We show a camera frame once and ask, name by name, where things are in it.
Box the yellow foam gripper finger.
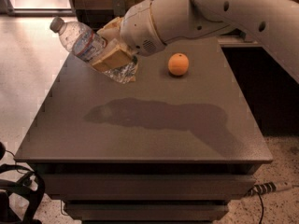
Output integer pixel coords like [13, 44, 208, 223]
[96, 17, 122, 42]
[90, 38, 133, 72]

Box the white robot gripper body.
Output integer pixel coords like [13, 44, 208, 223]
[120, 0, 165, 56]

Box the clear plastic water bottle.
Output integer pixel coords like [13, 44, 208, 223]
[50, 16, 139, 85]

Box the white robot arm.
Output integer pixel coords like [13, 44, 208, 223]
[98, 0, 299, 81]

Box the green and yellow sponge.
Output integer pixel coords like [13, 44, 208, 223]
[129, 56, 138, 82]

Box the orange fruit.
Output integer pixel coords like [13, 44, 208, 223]
[168, 53, 189, 77]

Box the grey drawer cabinet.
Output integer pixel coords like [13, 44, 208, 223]
[16, 38, 272, 224]

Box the white power strip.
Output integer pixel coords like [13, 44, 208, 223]
[246, 181, 292, 197]

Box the left grey metal bracket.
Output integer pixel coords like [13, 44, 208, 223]
[112, 0, 125, 17]

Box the black bag with straps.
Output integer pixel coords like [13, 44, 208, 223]
[0, 141, 46, 224]

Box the black power cable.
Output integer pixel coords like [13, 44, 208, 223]
[252, 191, 265, 224]

